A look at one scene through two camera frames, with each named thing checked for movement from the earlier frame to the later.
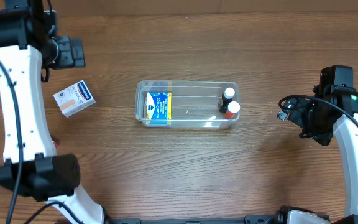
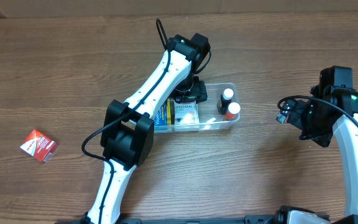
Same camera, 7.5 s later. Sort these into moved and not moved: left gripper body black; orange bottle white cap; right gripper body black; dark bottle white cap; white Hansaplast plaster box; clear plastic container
Moved: left gripper body black; white Hansaplast plaster box
Not moved: right gripper body black; clear plastic container; dark bottle white cap; orange bottle white cap
